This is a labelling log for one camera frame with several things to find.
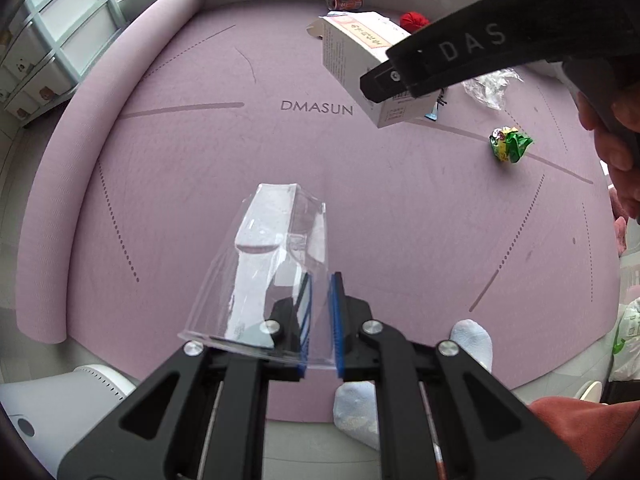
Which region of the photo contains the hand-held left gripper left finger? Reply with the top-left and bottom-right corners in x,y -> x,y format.
56,274 -> 313,480

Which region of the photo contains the person's right hand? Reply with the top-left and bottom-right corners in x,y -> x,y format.
577,91 -> 640,221

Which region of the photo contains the white carton box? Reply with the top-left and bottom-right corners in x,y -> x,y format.
306,10 -> 442,128

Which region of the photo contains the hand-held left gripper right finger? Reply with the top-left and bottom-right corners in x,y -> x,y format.
327,272 -> 587,480

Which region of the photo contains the white green plastic bag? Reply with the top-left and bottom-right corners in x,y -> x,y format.
607,297 -> 640,382

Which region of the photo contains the person's red trouser leg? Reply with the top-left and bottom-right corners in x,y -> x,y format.
527,395 -> 640,480

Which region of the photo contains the crumpled green wrapper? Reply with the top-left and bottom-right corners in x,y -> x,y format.
488,125 -> 535,165

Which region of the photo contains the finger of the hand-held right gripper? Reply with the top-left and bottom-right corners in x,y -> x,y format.
359,59 -> 417,105

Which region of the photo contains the clear plastic package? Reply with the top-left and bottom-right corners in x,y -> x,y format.
177,182 -> 335,371

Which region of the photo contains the red yarn ball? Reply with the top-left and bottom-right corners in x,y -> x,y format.
399,11 -> 431,35

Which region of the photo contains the small blue white packet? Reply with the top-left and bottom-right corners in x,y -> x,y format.
425,94 -> 449,122

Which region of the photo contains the grey drawer cabinet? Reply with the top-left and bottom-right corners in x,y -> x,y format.
0,0 -> 124,124

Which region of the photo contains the pink yoga mat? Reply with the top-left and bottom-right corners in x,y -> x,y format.
15,0 -> 624,423

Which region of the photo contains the white round appliance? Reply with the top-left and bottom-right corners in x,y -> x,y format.
0,365 -> 139,480

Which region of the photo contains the crumpled clear plastic wrap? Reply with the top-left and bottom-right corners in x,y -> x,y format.
462,67 -> 524,111

